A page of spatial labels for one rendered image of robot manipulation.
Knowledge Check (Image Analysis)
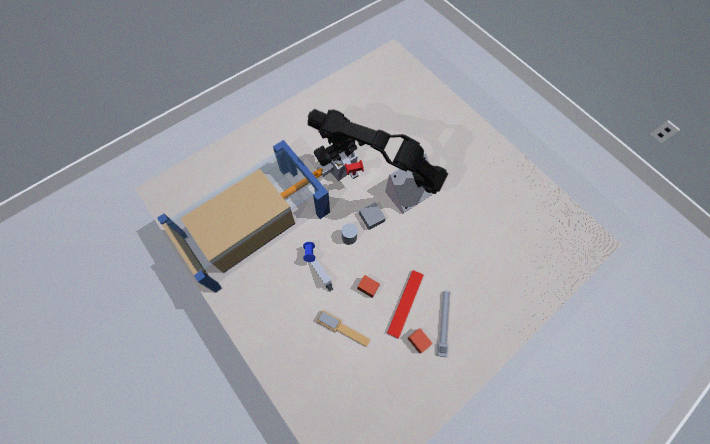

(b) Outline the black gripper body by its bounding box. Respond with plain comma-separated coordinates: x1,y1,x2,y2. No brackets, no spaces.
314,137,356,166

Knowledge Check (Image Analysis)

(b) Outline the grey handle with blue knob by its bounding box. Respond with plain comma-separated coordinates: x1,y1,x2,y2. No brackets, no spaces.
303,242,333,292

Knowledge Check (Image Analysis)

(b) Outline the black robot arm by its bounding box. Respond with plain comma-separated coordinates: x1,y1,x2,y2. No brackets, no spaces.
307,109,448,194

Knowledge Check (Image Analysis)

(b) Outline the red flat bar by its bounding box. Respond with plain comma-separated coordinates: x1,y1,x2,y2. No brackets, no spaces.
387,270,424,339

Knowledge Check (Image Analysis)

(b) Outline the grey cylinder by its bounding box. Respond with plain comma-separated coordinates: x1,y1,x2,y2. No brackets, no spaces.
342,223,358,245

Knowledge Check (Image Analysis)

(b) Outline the reddish-brown block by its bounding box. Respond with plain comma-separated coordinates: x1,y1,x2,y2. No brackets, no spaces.
408,329,433,353
357,275,380,298

